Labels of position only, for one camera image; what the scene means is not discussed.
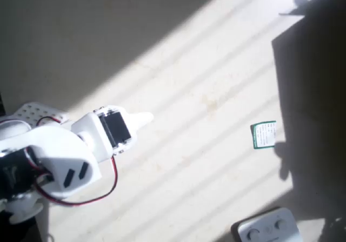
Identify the green bordered paper label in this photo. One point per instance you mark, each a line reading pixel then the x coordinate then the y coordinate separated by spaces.
pixel 264 135

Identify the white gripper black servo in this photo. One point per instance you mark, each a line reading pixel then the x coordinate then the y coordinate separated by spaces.
pixel 117 129

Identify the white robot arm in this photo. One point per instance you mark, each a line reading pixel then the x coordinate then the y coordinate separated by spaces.
pixel 54 144

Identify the white perforated base plate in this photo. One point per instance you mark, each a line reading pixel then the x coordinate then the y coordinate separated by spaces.
pixel 29 112

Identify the white device with round knobs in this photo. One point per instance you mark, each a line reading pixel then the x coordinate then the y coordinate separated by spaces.
pixel 270 225

